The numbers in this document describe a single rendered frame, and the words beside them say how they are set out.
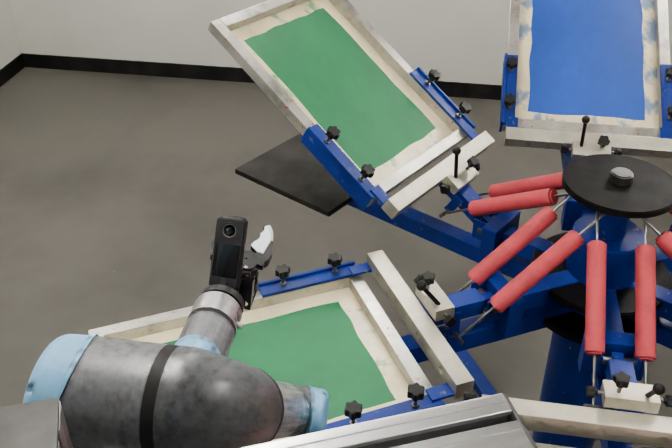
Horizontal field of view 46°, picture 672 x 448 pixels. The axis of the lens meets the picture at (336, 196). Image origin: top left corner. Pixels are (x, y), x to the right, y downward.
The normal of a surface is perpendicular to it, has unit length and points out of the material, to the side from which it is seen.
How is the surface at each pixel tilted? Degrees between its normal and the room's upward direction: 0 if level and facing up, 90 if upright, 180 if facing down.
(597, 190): 0
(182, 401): 42
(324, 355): 0
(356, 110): 32
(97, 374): 25
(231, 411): 64
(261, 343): 0
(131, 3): 90
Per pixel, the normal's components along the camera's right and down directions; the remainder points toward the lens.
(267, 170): 0.00, -0.84
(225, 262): -0.09, 0.10
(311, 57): 0.41, -0.53
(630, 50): -0.09, -0.43
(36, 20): -0.17, 0.53
